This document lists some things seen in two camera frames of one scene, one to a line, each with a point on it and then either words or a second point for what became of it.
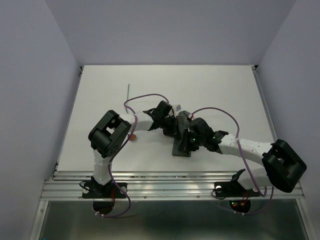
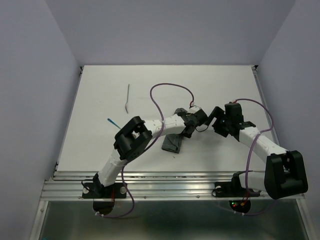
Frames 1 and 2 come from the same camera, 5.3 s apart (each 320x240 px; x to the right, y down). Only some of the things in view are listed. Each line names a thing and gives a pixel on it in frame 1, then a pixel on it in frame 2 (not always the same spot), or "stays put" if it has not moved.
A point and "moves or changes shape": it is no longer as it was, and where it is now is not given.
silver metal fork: [127, 96] stays put
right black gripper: [185, 145] → [216, 112]
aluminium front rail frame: [67, 187] stays put
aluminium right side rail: [264, 103] stays put
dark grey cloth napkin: [183, 124] moves or changes shape
